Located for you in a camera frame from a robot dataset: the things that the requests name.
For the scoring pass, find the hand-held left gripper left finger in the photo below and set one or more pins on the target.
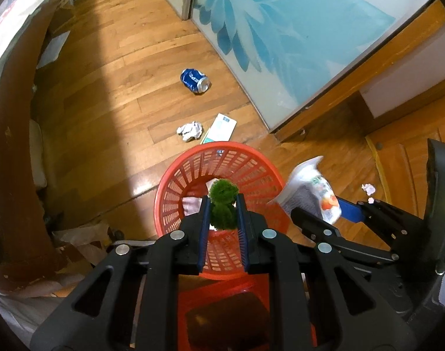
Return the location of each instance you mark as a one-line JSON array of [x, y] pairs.
[[204, 226]]

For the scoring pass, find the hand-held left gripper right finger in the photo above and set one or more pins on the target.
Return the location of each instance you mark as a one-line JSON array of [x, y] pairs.
[[242, 226]]

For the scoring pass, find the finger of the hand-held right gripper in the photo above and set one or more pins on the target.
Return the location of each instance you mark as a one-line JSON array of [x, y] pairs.
[[348, 210], [317, 226]]

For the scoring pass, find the small white pink paper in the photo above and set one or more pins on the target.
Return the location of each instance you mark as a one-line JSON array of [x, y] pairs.
[[368, 189]]

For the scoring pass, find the green fuzzy ball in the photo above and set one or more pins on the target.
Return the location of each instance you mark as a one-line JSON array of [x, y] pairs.
[[224, 195]]

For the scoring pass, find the white printed plastic packet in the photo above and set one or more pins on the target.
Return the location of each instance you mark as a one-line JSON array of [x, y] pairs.
[[310, 186]]

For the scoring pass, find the red plastic basket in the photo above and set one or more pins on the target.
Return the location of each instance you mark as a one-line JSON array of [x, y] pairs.
[[255, 175]]

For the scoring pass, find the white tissue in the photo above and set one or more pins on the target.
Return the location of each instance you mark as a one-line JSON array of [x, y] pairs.
[[191, 205]]

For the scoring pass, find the wooden door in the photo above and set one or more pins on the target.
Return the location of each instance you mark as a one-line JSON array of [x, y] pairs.
[[405, 161]]

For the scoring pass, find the large crumpled white paper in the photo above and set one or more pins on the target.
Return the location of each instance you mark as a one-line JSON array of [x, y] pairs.
[[189, 131]]

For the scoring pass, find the white green carton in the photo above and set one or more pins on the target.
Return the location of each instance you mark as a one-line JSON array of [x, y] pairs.
[[220, 128]]

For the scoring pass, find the crumpled brown paper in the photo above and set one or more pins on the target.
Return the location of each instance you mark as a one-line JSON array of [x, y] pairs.
[[83, 239]]

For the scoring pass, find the crushed blue can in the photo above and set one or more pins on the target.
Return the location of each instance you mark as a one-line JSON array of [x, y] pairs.
[[194, 79]]

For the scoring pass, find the blue flower sliding door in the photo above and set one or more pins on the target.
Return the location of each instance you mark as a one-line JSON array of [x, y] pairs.
[[299, 25]]

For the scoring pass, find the flat white paper sheet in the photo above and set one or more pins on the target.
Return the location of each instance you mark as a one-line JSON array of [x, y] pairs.
[[52, 49]]

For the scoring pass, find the bed with white blue sheet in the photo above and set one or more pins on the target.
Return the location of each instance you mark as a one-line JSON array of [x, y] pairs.
[[10, 80]]

